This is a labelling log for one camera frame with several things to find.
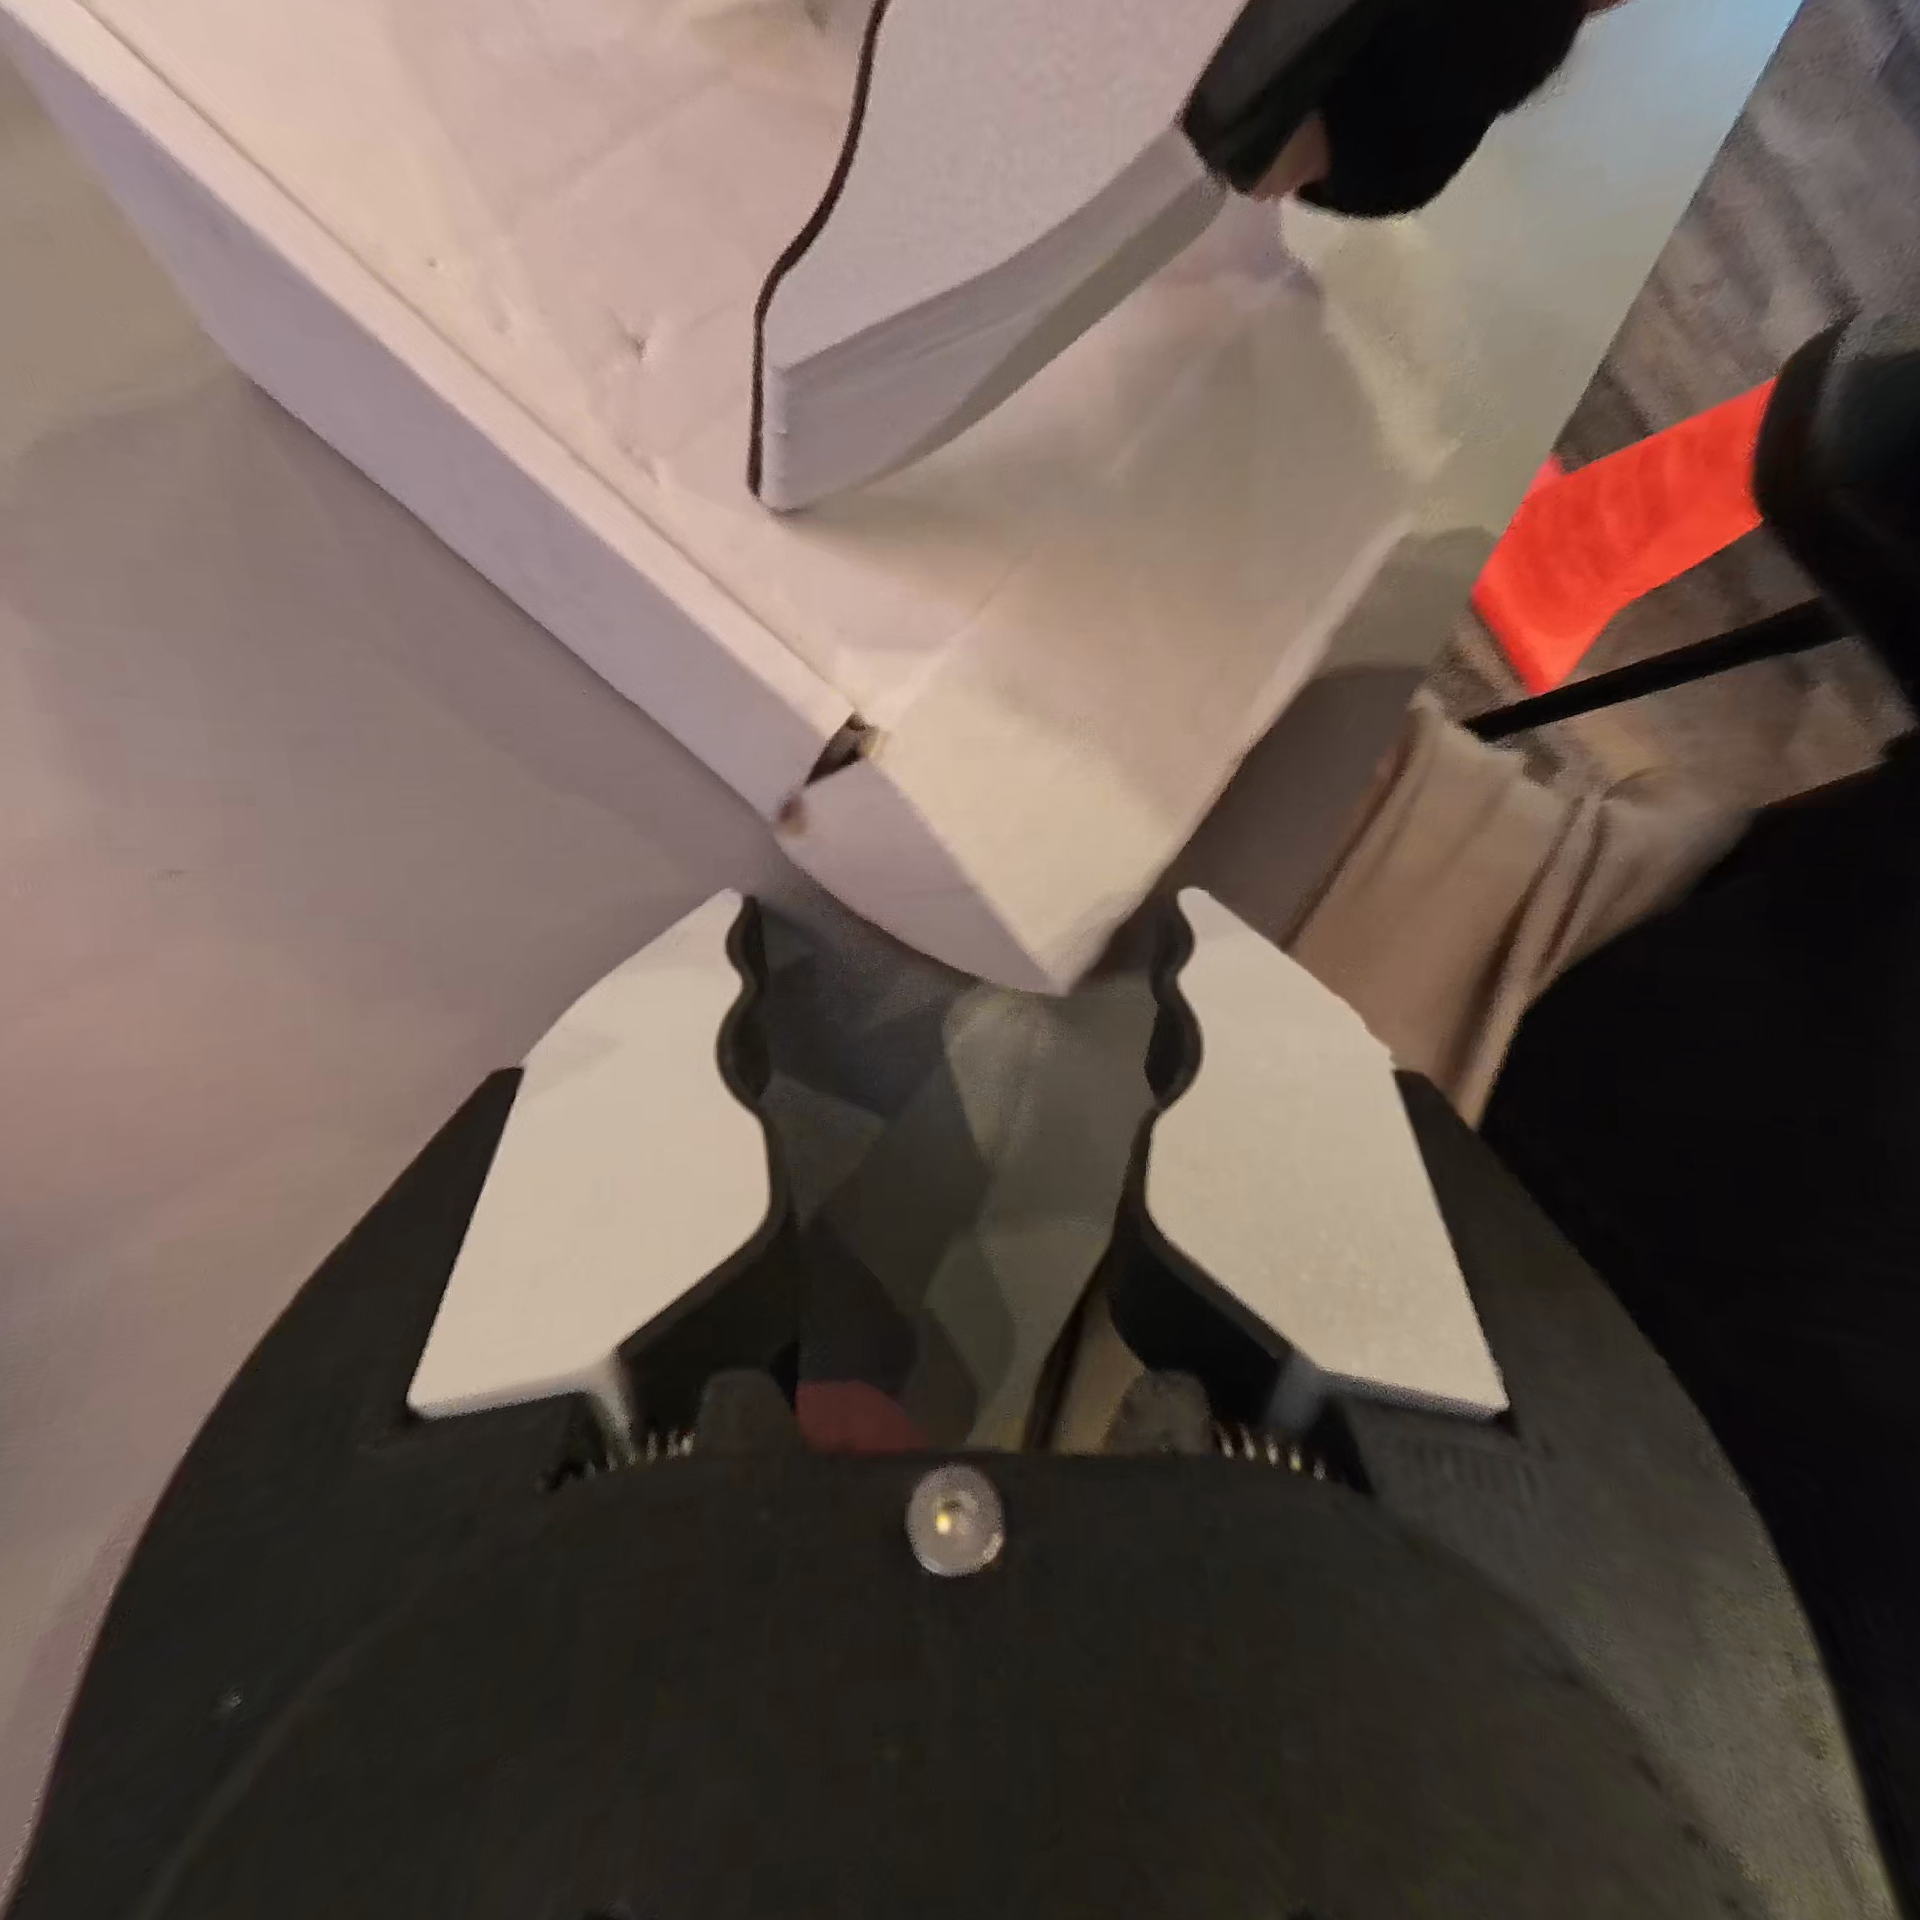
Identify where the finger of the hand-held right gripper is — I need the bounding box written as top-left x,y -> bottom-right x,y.
748,0 -> 1250,514

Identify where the black thin rod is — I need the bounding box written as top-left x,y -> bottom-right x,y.
1463,597 -> 1856,743

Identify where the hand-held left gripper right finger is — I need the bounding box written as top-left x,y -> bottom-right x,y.
1116,886 -> 1512,1430

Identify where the person's right hand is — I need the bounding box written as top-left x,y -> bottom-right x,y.
1249,0 -> 1596,217

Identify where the red tape strip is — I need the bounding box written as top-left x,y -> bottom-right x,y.
1469,374 -> 1789,695

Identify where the white cardboard box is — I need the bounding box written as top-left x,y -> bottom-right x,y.
0,0 -> 1445,998

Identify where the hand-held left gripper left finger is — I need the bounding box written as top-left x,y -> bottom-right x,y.
408,890 -> 808,1435

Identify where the black round object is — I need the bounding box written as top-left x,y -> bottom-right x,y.
1749,311 -> 1920,759

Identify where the beige cloth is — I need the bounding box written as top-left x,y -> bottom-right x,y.
1288,689 -> 1741,1119

